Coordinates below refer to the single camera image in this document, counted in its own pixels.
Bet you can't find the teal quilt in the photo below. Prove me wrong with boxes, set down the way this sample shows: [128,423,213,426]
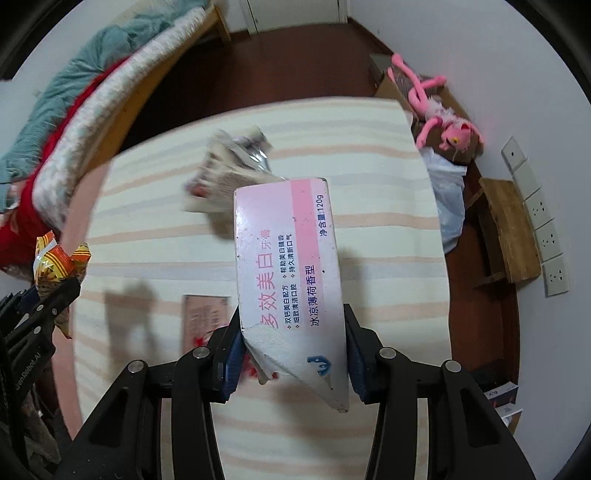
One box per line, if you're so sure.
[1,0,209,197]

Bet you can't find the checkered grey pillow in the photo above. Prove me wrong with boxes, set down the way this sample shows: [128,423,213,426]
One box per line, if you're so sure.
[32,7,213,231]

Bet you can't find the white wall socket strip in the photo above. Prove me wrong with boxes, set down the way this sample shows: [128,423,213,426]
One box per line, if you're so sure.
[501,137,570,297]

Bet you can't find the red chocolate wrapper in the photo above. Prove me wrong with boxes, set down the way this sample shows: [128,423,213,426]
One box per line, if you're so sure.
[192,328,262,396]

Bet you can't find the pink panther plush toy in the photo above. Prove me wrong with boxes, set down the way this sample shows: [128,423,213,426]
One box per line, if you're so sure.
[387,53,484,152]

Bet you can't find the wooden stool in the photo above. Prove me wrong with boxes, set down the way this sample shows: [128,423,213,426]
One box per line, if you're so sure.
[465,178,542,288]

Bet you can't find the pink white toothpaste box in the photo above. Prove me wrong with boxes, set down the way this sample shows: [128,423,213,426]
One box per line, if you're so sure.
[235,178,349,412]

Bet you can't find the brown paper card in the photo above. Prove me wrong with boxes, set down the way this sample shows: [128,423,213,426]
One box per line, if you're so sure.
[181,295,230,353]

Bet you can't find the white Franzzi cookie wrapper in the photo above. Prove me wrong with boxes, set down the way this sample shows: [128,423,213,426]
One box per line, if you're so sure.
[182,127,286,214]

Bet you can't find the orange fries snack bag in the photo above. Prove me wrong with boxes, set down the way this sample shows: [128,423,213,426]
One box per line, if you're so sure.
[32,231,92,340]

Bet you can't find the white plastic bag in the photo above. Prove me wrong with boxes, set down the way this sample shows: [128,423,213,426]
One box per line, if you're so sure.
[420,147,467,254]

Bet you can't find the red fleece blanket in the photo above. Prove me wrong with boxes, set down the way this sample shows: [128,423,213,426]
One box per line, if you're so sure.
[0,56,128,271]

